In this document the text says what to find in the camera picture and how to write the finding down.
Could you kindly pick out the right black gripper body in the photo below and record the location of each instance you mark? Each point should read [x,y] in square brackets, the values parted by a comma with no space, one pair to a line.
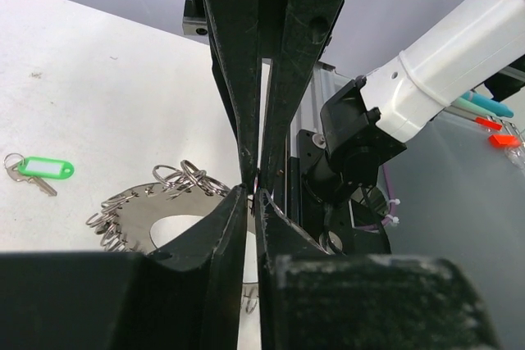
[264,29]

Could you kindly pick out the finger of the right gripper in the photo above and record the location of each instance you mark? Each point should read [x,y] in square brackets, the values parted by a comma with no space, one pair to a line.
[306,28]
[234,29]

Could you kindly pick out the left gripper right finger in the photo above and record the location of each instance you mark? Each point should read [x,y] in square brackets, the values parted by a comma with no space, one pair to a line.
[297,282]

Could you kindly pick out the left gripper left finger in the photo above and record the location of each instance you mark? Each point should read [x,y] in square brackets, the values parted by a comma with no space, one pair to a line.
[197,281]

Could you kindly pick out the round metal keyring disc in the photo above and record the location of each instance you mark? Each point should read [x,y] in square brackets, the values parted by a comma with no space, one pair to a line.
[125,220]

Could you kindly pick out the green tag key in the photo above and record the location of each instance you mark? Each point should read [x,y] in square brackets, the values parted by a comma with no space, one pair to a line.
[37,171]

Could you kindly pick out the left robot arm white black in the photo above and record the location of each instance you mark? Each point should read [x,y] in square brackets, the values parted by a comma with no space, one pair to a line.
[389,302]

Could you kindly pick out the aluminium frame rail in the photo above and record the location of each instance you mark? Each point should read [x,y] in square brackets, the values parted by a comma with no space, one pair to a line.
[320,88]

